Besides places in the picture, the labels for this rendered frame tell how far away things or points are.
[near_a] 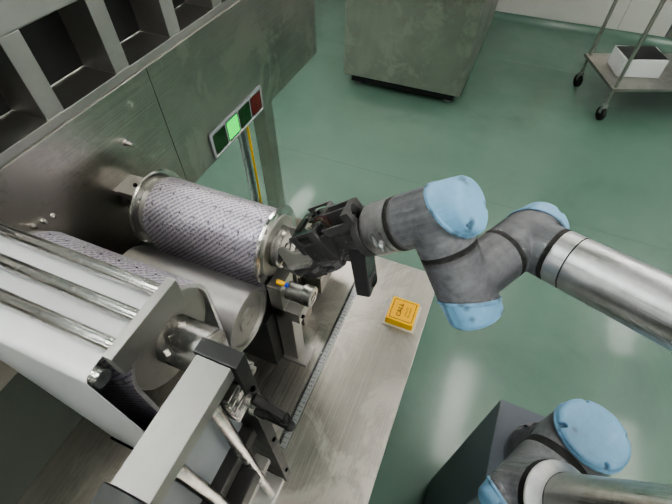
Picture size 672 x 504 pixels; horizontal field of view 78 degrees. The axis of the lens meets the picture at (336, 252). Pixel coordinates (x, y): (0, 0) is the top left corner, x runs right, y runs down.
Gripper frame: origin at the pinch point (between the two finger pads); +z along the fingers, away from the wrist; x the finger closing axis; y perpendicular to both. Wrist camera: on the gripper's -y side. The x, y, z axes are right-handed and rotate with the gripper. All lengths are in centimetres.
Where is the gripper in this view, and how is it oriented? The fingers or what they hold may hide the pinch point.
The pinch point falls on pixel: (292, 262)
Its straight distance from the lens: 73.8
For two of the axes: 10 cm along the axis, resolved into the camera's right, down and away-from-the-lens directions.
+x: -3.8, 7.2, -5.8
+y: -5.9, -6.7, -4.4
